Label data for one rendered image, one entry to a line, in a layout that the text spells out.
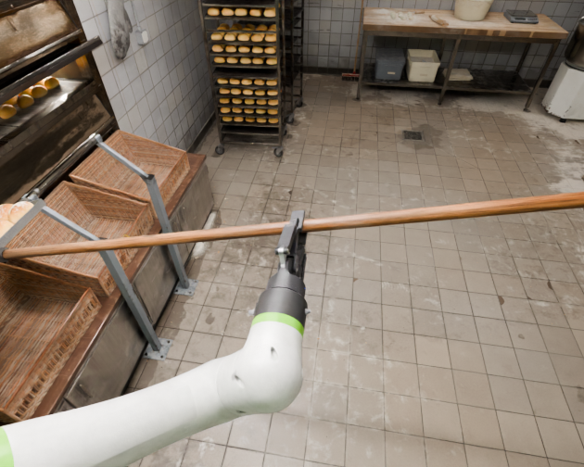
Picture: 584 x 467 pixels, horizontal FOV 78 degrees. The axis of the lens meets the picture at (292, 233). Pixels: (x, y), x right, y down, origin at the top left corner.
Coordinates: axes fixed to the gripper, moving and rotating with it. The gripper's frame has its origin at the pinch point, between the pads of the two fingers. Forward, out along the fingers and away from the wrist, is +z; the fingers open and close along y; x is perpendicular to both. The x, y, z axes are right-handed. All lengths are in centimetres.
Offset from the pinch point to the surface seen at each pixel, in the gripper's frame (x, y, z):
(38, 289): -146, 47, 27
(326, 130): -49, 138, 327
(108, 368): -122, 88, 8
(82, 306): -117, 51, 19
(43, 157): -156, 8, 84
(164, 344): -124, 121, 41
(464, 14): 116, 82, 443
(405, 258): 24, 160, 137
